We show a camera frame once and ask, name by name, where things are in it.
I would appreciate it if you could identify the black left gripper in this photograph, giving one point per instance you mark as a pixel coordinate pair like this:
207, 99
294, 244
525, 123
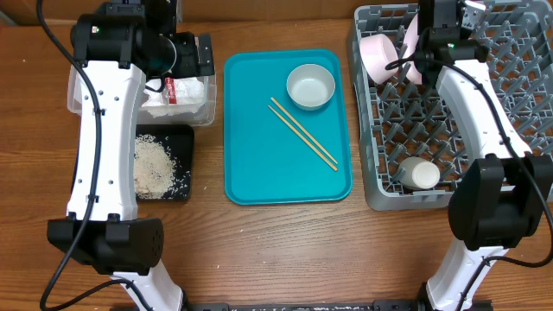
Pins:
190, 66

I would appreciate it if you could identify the red snack wrapper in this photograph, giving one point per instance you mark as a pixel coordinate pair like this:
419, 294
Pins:
170, 90

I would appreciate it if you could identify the white napkin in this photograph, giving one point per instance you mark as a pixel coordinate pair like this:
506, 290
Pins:
190, 94

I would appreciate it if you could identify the wooden chopstick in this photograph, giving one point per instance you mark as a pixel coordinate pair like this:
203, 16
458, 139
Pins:
289, 117
303, 138

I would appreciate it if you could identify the pile of rice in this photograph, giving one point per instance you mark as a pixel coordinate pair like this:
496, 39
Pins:
158, 173

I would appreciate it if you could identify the grey-green bowl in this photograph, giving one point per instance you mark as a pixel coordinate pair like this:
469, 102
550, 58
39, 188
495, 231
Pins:
310, 86

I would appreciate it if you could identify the pink bowl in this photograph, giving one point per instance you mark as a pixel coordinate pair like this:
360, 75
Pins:
377, 51

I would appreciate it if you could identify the white round plate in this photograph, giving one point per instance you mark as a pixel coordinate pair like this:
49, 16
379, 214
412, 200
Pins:
410, 41

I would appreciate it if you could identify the white paper cup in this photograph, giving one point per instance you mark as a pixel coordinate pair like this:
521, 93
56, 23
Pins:
418, 173

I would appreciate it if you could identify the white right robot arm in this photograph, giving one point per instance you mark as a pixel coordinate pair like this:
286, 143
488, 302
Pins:
502, 196

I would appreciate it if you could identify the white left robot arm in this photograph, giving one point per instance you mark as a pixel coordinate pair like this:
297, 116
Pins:
115, 51

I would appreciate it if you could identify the grey dishwasher rack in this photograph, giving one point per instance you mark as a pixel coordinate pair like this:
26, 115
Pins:
399, 119

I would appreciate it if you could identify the clear plastic bin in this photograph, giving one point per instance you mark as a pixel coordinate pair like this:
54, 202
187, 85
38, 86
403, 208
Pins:
117, 98

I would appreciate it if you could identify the black tray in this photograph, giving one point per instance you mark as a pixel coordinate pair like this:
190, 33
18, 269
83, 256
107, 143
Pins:
180, 139

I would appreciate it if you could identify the teal plastic tray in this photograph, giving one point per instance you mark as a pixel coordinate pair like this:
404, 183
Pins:
266, 162

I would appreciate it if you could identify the black rail at table edge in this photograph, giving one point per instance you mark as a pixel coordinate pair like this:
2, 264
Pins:
378, 305

